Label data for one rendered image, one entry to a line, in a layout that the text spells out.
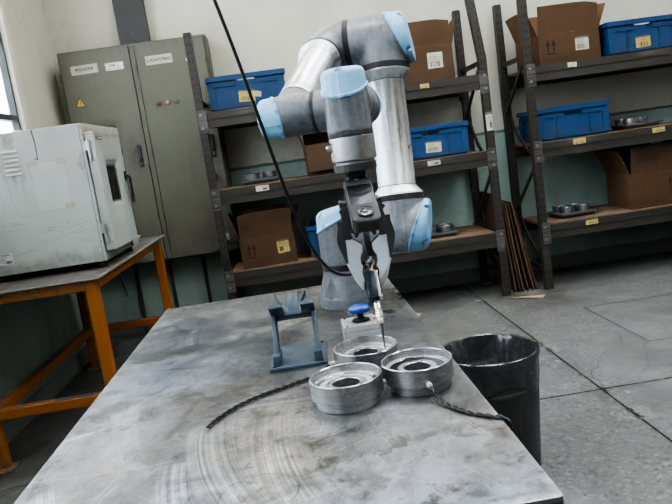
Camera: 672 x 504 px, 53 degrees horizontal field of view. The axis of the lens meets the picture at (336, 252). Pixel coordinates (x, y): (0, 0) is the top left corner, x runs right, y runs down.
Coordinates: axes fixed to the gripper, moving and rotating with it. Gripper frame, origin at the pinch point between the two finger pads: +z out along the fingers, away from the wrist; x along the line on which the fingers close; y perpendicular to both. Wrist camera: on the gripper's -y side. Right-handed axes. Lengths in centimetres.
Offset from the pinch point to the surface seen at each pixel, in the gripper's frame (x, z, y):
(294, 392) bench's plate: 14.8, 13.0, -10.9
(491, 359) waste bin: -45, 60, 120
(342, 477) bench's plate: 8.4, 13.0, -40.0
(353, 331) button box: 4.2, 9.4, 5.4
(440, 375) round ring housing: -6.6, 10.4, -20.1
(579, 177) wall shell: -189, 27, 397
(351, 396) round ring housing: 6.2, 10.3, -23.2
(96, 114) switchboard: 151, -68, 359
